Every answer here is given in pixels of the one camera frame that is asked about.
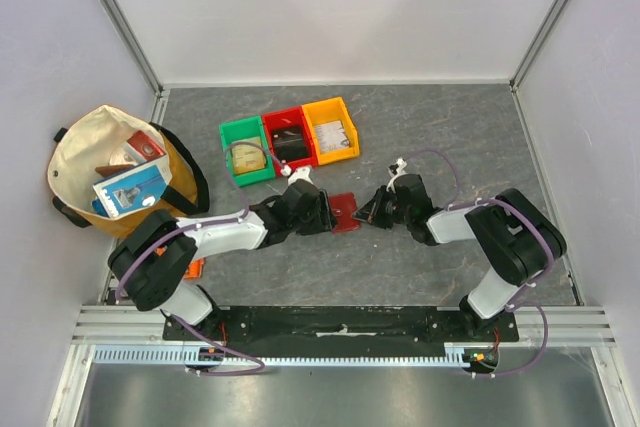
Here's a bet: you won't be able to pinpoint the red leather card holder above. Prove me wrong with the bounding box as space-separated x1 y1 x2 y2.
329 192 361 234

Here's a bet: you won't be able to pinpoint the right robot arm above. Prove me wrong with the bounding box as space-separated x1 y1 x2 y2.
352 174 567 341

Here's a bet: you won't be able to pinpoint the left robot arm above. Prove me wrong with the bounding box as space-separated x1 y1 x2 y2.
107 178 337 311

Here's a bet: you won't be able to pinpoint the black card in red bin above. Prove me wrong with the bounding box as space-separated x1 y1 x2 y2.
271 125 309 162

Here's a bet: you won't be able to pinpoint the beige cards in green bin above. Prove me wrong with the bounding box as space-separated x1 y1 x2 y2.
231 136 266 176

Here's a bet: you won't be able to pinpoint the white card in yellow bin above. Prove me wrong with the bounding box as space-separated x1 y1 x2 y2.
314 120 351 154

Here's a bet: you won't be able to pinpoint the red plastic bin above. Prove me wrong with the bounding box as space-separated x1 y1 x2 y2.
262 106 318 170

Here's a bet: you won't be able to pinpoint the green plastic bin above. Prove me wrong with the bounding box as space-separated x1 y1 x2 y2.
219 116 275 187

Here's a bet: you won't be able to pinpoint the yellow plastic bin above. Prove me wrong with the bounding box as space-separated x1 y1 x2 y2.
302 97 360 165

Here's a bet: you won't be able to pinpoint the orange picture box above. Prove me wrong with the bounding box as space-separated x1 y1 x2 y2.
183 259 205 280

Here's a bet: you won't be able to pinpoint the blue product box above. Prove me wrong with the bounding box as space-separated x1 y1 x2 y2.
92 155 172 219

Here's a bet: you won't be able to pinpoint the red white box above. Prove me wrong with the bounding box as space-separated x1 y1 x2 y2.
122 131 165 165

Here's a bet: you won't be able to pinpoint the canvas tote bag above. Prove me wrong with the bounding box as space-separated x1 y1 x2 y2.
47 105 210 238

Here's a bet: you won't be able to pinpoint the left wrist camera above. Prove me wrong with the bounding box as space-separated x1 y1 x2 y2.
287 166 313 186

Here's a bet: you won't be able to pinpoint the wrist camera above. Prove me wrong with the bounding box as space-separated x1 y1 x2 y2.
388 157 407 184
287 166 313 186

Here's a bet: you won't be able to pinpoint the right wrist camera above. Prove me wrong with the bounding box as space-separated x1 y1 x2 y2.
388 157 407 184

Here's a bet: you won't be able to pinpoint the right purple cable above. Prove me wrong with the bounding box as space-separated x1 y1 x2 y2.
399 148 553 379

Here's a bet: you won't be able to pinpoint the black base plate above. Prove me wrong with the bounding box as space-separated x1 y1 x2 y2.
194 306 520 344

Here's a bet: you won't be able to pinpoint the slotted cable duct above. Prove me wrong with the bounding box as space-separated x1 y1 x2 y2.
92 343 473 366

